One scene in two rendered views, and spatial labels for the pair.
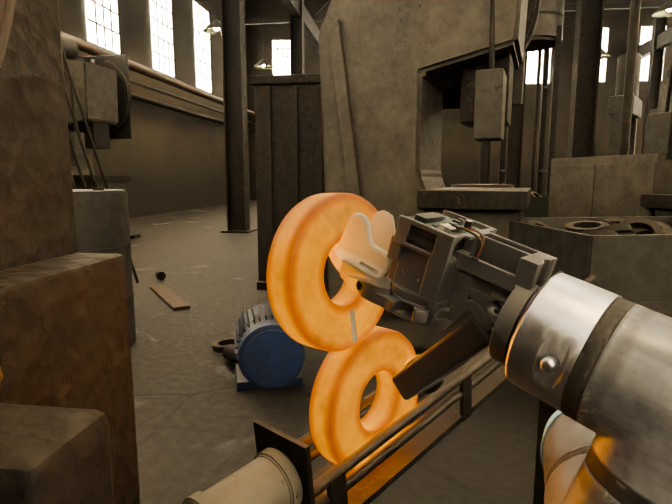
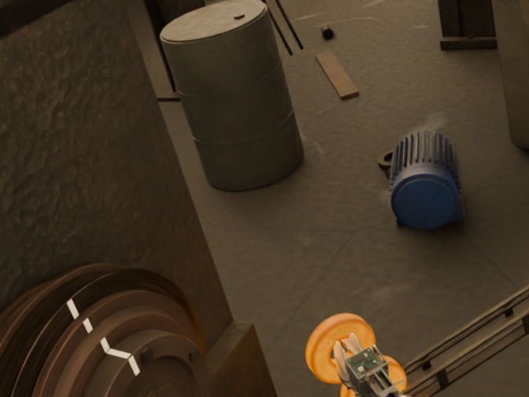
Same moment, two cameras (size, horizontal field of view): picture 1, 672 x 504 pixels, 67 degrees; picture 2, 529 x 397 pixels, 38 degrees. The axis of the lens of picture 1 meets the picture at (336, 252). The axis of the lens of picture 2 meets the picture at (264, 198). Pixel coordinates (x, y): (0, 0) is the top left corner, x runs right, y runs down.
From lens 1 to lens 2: 134 cm
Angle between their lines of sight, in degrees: 36
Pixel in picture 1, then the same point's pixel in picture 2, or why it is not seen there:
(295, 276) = (315, 365)
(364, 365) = not seen: hidden behind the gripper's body
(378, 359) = not seen: hidden behind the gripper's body
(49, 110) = (209, 277)
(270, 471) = not seen: outside the picture
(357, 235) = (338, 350)
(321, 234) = (325, 345)
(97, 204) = (241, 40)
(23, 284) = (219, 369)
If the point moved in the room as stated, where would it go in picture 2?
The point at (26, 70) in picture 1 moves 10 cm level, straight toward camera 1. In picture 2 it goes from (198, 273) to (201, 300)
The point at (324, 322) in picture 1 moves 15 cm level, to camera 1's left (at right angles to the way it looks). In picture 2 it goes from (334, 375) to (271, 368)
